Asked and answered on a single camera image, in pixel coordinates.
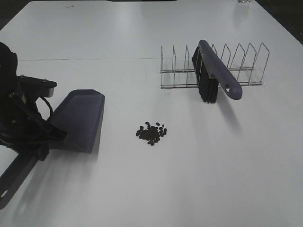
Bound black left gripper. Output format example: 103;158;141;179
0;85;67;161

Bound purple plastic dustpan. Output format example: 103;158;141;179
0;89;105;209

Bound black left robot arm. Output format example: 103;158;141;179
0;43;67;161

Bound clear glass at table edge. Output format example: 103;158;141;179
238;0;251;4

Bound purple hand brush black bristles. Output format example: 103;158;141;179
192;40;242;104

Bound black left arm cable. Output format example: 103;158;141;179
35;96;53;121

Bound pile of coffee beans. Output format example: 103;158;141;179
135;122;167;146

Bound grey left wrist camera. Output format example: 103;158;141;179
17;75;57;97

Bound chrome wire rack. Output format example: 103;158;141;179
160;43;270;89

